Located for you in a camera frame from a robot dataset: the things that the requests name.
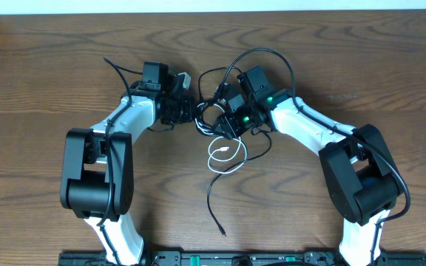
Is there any long black usb cable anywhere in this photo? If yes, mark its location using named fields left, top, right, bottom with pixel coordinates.
left=206, top=127, right=273, bottom=237

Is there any white usb cable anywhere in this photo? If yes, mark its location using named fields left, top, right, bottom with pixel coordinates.
left=195, top=102, right=249, bottom=175

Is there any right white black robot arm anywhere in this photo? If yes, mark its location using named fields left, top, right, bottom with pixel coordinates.
left=213, top=89, right=409, bottom=265

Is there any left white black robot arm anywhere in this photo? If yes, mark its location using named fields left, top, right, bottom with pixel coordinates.
left=60, top=94, right=195, bottom=265

